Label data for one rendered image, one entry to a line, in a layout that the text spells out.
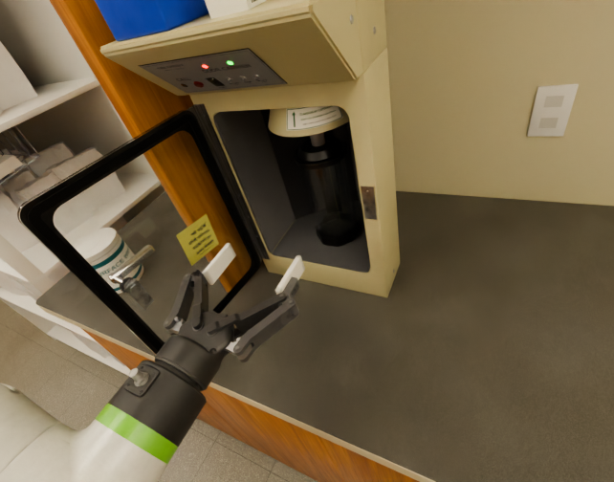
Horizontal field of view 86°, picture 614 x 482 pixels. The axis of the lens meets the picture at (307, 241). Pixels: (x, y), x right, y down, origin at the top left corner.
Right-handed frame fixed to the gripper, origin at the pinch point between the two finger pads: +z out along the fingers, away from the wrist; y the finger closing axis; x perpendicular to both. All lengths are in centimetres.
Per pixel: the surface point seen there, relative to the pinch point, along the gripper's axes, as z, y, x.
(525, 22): 59, -32, -14
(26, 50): 59, 142, -29
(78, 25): 7.8, 22.8, -33.9
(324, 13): 7.6, -14.2, -29.7
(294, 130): 18.1, -0.5, -12.9
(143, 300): -11.3, 18.4, 2.8
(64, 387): -26, 169, 120
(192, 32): 5.1, 0.5, -30.8
